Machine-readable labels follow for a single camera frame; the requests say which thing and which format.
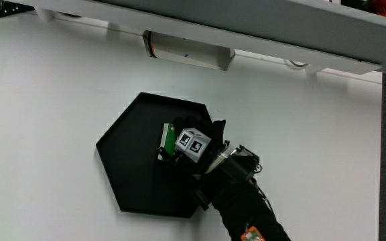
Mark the person's right hand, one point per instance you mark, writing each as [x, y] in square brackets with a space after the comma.
[193, 144]

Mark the green white medicine box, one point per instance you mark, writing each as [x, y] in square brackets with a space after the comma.
[170, 139]

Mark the black hexagonal plate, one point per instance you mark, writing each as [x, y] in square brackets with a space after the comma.
[129, 154]

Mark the black silver wrist tracker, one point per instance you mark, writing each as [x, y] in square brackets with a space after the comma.
[236, 165]

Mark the white open cardboard box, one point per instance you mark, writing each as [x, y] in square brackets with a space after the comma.
[186, 52]

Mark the orange circuit board tag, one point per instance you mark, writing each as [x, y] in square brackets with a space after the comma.
[251, 235]

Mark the white overhead shelf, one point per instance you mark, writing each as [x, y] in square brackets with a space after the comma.
[246, 25]

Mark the orange round object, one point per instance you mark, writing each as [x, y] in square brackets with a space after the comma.
[382, 7]

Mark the white cylindrical shelf post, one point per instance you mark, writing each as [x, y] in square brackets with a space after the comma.
[44, 15]

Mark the black perforated bracket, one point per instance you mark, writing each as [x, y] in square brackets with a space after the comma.
[8, 8]

